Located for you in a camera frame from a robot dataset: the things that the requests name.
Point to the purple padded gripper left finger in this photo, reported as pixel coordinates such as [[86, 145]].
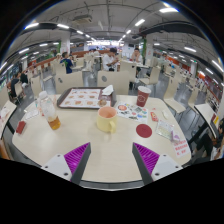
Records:
[[70, 166]]

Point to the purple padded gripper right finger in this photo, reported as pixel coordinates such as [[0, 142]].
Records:
[[153, 166]]

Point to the red text table sticker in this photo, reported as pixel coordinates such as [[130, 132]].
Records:
[[181, 148]]

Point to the round red coaster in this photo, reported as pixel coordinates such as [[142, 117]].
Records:
[[144, 130]]

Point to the small red packet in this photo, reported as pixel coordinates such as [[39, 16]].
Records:
[[154, 116]]

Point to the colourful sticker sheet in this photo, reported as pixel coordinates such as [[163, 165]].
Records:
[[133, 112]]

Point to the yellow ceramic mug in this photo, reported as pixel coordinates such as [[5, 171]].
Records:
[[107, 119]]

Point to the plastic bottle with amber liquid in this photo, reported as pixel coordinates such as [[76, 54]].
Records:
[[49, 110]]

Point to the small red card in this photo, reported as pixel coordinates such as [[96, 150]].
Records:
[[20, 127]]

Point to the white paper on left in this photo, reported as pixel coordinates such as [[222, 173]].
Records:
[[31, 114]]

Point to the paper placemat with food pictures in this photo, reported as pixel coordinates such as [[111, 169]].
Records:
[[85, 98]]

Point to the brown food tray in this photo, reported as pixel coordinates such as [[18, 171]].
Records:
[[62, 97]]

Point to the red paper cup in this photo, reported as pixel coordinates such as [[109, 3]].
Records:
[[142, 96]]

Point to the white crumpled napkin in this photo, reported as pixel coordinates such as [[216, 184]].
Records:
[[108, 90]]

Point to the beige chair left front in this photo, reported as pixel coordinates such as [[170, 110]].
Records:
[[66, 81]]

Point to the beige chair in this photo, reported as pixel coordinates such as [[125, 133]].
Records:
[[153, 78], [119, 81], [66, 81]]

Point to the beige chair right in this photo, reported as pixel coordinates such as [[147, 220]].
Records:
[[153, 78]]

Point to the beige chair centre front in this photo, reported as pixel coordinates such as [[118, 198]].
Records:
[[119, 81]]

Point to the person in black left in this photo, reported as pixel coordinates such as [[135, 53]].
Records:
[[16, 86]]

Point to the person in blue shirt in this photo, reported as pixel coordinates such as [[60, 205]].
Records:
[[67, 62]]

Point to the person in white shirt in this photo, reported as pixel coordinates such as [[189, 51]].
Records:
[[110, 60]]

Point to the person in light top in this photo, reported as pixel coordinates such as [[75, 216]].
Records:
[[136, 56]]

